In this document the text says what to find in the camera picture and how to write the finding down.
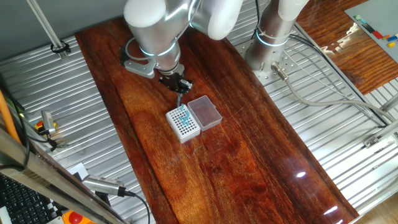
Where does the shiny metal frame beam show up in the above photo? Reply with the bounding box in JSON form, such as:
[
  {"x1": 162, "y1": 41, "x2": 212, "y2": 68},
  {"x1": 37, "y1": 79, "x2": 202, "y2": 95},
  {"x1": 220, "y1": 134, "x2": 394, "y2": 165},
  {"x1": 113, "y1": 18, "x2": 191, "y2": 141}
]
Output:
[{"x1": 0, "y1": 123, "x2": 127, "y2": 224}]

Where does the red emergency stop button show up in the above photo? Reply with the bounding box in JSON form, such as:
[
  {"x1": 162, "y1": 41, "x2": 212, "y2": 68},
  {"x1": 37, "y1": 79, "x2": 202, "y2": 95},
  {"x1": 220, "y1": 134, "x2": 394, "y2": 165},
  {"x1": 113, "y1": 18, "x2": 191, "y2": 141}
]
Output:
[{"x1": 61, "y1": 210, "x2": 96, "y2": 224}]

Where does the thin black cable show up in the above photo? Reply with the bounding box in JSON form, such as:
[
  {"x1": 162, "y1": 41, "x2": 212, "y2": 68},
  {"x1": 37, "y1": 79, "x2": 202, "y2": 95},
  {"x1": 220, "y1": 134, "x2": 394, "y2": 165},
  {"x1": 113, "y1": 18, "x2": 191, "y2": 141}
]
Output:
[{"x1": 37, "y1": 129, "x2": 59, "y2": 152}]

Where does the black base cable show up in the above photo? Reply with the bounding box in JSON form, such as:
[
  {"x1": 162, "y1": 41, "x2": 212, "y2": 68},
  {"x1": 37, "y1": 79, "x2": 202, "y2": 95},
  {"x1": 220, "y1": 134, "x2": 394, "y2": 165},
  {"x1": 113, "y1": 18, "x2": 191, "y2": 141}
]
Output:
[{"x1": 289, "y1": 33, "x2": 389, "y2": 128}]

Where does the thick grey base cable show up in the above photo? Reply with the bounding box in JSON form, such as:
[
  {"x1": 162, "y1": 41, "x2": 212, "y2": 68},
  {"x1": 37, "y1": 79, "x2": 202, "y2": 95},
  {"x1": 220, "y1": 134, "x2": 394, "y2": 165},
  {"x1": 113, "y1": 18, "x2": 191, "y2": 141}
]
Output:
[{"x1": 271, "y1": 61, "x2": 398, "y2": 123}]

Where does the black white marker sheet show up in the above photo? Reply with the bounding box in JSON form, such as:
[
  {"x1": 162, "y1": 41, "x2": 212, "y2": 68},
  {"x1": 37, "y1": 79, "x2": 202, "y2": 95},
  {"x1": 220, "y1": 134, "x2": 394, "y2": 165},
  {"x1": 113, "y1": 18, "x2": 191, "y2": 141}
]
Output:
[{"x1": 45, "y1": 161, "x2": 90, "y2": 224}]

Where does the ribbed silver camera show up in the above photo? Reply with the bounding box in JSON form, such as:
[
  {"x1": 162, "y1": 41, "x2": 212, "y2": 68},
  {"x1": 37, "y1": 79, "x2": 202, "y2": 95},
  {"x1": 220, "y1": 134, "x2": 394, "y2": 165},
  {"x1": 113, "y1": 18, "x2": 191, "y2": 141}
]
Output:
[{"x1": 81, "y1": 174, "x2": 127, "y2": 198}]

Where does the black keyboard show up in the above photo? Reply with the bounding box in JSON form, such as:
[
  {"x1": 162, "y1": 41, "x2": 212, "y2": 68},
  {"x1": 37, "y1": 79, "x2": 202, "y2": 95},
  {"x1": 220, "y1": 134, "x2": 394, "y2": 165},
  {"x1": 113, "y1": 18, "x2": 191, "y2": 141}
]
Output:
[{"x1": 0, "y1": 174, "x2": 68, "y2": 224}]

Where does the grey board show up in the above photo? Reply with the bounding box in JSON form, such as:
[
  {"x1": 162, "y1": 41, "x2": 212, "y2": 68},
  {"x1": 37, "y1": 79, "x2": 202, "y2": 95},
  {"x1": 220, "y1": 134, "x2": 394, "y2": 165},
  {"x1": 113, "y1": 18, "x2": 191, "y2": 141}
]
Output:
[{"x1": 344, "y1": 0, "x2": 398, "y2": 63}]

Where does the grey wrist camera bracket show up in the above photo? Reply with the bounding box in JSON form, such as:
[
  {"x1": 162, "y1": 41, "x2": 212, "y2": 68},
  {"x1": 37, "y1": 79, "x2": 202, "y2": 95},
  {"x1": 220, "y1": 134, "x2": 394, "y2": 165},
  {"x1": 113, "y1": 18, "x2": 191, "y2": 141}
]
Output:
[{"x1": 120, "y1": 58, "x2": 157, "y2": 79}]

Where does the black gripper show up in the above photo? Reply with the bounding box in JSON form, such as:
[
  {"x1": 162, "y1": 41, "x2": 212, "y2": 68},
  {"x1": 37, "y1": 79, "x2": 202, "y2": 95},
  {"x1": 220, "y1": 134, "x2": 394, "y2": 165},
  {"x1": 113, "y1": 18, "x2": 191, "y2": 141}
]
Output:
[{"x1": 158, "y1": 72, "x2": 193, "y2": 95}]

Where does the grey metal clamp tool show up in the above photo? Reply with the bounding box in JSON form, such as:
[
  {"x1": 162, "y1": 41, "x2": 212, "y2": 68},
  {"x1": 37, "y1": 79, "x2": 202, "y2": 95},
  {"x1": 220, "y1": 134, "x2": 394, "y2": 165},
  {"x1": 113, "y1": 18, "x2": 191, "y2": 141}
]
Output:
[{"x1": 41, "y1": 110, "x2": 57, "y2": 136}]

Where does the white pipette tip holder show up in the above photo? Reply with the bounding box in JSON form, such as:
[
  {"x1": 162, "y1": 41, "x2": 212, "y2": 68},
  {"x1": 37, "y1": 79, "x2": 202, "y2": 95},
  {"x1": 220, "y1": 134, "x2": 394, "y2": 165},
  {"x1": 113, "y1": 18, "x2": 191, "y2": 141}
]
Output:
[{"x1": 165, "y1": 104, "x2": 201, "y2": 144}]

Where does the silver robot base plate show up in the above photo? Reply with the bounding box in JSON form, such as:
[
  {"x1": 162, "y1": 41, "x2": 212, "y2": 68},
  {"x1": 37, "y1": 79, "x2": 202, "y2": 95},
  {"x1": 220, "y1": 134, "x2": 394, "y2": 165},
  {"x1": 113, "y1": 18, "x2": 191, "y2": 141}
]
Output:
[{"x1": 235, "y1": 32, "x2": 301, "y2": 87}]

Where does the black pole clamp ring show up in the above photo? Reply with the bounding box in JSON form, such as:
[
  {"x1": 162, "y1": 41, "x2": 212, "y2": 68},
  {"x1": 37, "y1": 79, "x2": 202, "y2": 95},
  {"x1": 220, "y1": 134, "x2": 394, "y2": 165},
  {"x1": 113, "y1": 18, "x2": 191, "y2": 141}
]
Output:
[{"x1": 50, "y1": 40, "x2": 72, "y2": 54}]

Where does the silver metal pole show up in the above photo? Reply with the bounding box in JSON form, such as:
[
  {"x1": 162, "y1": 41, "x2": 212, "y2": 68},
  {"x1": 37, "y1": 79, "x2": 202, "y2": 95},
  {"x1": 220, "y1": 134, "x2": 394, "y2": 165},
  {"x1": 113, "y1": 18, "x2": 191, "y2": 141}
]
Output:
[{"x1": 26, "y1": 0, "x2": 68, "y2": 60}]

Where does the clear plastic box lid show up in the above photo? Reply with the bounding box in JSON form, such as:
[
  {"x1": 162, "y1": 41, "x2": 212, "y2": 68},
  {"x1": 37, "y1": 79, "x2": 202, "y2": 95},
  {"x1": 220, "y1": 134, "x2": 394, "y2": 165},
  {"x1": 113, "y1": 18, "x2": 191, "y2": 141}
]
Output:
[{"x1": 187, "y1": 95, "x2": 223, "y2": 132}]

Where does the black camera cable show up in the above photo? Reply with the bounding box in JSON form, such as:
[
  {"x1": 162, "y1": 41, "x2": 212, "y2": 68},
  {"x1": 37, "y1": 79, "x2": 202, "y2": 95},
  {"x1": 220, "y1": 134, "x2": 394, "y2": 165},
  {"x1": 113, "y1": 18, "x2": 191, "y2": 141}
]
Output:
[{"x1": 124, "y1": 190, "x2": 152, "y2": 224}]

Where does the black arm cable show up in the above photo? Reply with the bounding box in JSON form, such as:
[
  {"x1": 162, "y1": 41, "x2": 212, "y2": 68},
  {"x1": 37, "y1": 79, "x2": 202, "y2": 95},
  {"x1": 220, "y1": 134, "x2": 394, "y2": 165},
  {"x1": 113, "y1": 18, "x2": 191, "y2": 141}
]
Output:
[{"x1": 254, "y1": 0, "x2": 262, "y2": 40}]

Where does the aluminium profile bracket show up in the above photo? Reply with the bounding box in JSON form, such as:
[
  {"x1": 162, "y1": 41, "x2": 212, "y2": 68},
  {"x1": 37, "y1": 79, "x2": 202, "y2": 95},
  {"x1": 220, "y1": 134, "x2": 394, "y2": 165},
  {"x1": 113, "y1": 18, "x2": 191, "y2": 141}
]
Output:
[{"x1": 363, "y1": 123, "x2": 398, "y2": 149}]

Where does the orange tube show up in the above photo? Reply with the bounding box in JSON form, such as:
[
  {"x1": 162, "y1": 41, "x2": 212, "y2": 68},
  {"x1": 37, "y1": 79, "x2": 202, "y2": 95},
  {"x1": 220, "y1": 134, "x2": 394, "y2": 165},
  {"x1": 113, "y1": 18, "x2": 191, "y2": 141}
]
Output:
[{"x1": 0, "y1": 90, "x2": 21, "y2": 144}]

